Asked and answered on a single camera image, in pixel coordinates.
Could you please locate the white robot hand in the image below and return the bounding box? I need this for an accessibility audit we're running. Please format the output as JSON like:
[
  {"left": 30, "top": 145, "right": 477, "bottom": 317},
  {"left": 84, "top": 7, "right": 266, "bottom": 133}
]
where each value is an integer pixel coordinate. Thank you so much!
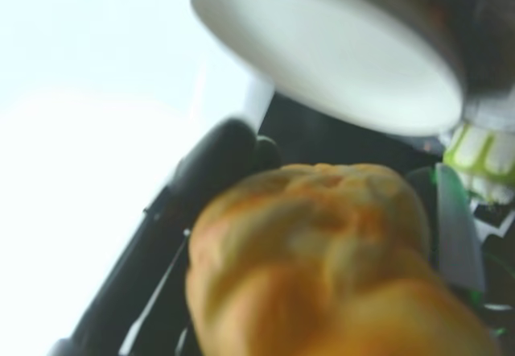
[{"left": 51, "top": 117, "right": 488, "bottom": 356}]

